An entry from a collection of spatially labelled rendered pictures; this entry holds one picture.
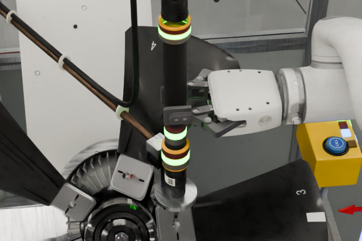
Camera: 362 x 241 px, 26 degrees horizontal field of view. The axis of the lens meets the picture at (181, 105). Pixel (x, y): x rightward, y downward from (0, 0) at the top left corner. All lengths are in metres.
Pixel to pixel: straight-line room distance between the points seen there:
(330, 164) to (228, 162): 0.72
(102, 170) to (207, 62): 0.29
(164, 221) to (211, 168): 0.98
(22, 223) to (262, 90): 0.55
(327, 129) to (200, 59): 0.47
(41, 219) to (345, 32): 0.67
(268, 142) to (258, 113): 1.17
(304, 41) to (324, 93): 0.91
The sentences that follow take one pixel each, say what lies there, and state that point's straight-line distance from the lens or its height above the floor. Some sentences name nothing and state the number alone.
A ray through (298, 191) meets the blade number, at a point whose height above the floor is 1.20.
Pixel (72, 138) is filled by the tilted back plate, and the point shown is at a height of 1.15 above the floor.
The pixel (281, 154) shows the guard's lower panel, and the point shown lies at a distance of 2.34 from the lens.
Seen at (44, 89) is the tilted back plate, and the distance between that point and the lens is 1.55.
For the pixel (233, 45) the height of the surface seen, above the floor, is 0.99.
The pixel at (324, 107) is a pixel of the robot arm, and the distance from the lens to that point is 1.15.
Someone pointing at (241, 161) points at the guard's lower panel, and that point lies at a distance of 2.34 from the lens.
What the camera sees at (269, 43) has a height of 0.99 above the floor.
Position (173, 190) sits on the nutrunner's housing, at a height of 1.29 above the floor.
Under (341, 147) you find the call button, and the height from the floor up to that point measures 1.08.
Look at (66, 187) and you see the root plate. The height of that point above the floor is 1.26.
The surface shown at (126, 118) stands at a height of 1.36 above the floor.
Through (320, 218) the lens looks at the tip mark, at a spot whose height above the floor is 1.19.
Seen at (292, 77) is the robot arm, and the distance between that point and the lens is 1.15.
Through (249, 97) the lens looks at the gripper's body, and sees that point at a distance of 1.13.
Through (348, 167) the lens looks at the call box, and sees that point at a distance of 1.67.
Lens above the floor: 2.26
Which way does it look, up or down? 44 degrees down
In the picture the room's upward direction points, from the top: straight up
